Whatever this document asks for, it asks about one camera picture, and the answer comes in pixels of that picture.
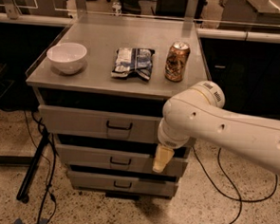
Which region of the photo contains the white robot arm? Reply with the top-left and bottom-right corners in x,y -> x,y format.
153,81 -> 280,175

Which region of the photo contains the grey middle drawer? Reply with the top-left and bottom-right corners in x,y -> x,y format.
53,142 -> 189,178

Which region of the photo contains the grey top drawer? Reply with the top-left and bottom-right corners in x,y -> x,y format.
38,105 -> 160,143

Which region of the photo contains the orange soda can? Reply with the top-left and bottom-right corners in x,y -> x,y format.
165,41 -> 191,82

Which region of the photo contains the grey bottom drawer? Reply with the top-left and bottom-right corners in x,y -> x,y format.
67,171 -> 178,196

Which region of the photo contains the white ceramic bowl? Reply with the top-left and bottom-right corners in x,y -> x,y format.
47,42 -> 87,74

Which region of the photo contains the blue white snack bag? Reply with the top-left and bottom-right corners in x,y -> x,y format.
111,47 -> 155,81

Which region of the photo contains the black stand leg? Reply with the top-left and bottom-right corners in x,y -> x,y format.
17,128 -> 48,204

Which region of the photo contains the black floor cable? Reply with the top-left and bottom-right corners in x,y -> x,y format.
187,146 -> 280,224

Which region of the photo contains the black cable bundle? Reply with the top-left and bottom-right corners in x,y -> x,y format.
16,110 -> 64,224

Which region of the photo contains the grey drawer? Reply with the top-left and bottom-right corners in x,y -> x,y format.
67,171 -> 178,196
53,142 -> 189,178
38,105 -> 160,143

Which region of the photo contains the white horizontal rail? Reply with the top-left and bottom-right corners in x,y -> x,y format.
0,13 -> 280,44

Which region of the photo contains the grey drawer cabinet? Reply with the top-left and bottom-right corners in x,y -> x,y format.
27,14 -> 207,184

